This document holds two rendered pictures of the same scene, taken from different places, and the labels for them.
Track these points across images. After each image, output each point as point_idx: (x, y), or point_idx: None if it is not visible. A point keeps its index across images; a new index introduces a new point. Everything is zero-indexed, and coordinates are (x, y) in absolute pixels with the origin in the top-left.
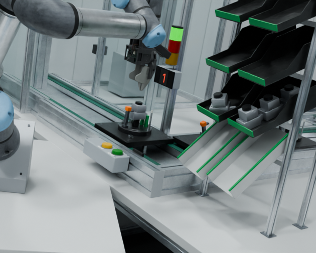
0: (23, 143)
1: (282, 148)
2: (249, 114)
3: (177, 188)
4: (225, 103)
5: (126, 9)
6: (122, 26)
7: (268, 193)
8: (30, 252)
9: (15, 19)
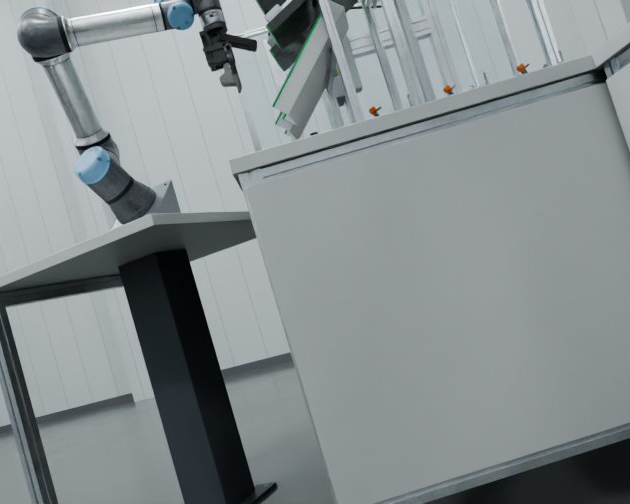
0: (157, 199)
1: (325, 27)
2: (268, 15)
3: None
4: None
5: None
6: (125, 16)
7: None
8: (74, 247)
9: (55, 66)
